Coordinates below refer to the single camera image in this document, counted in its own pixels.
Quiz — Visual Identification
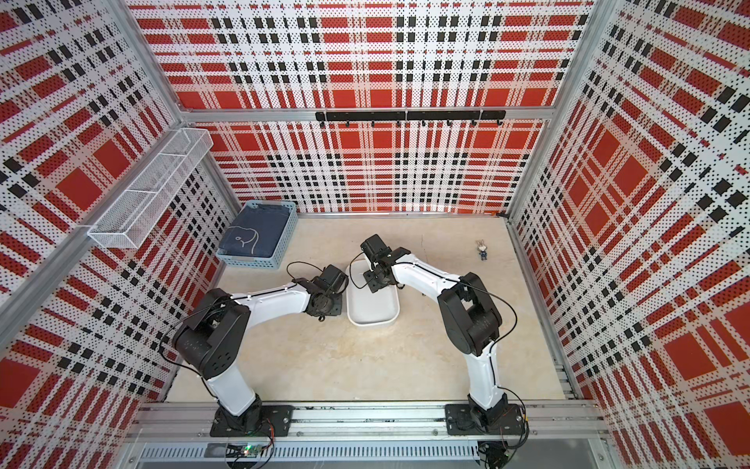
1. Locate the white oval storage box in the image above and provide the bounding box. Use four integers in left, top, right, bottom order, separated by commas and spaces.
345, 260, 400, 328

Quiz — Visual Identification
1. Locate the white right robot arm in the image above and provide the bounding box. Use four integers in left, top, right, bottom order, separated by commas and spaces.
361, 234, 508, 415

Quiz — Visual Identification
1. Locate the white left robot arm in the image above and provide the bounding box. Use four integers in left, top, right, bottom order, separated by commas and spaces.
172, 265, 349, 418

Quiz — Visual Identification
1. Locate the light blue plastic basket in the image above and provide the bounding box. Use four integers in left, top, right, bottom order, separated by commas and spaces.
217, 200, 298, 270

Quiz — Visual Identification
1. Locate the folded blue denim garment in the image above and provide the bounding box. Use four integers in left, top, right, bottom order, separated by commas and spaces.
219, 204, 290, 258

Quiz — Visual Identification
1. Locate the green circuit board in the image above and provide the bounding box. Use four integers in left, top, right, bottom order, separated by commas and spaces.
226, 444, 267, 459

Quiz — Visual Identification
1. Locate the small rabbit figure keychain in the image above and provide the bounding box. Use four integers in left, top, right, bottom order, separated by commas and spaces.
477, 240, 488, 261

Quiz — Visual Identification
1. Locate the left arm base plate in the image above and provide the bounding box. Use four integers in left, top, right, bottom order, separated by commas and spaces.
210, 402, 294, 438

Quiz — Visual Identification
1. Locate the black hook rail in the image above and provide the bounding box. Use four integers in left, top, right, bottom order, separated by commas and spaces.
314, 109, 507, 125

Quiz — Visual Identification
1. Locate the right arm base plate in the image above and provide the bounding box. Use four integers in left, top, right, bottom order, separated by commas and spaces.
445, 402, 527, 437

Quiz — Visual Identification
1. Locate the white wire mesh shelf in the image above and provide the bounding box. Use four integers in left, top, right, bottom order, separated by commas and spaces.
87, 128, 212, 249

